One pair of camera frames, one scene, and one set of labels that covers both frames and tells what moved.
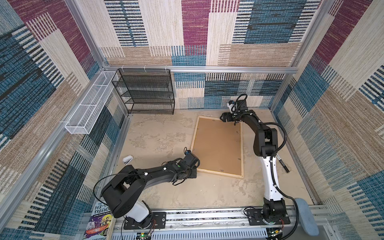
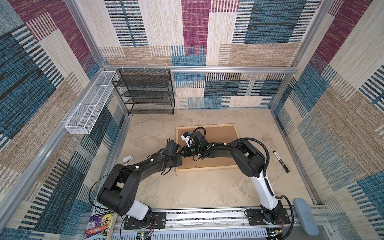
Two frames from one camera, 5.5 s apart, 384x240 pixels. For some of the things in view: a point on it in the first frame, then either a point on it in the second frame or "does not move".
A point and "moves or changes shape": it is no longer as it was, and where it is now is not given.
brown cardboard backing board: (217, 145) moves or changes shape
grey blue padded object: (306, 218) does not move
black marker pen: (285, 166) does not move
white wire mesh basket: (83, 119) does not move
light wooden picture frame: (241, 176) -> (223, 133)
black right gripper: (225, 116) -> (187, 153)
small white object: (127, 159) does not move
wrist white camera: (232, 106) -> (187, 138)
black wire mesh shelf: (145, 91) does not move
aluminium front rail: (218, 218) does not move
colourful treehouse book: (99, 225) does not move
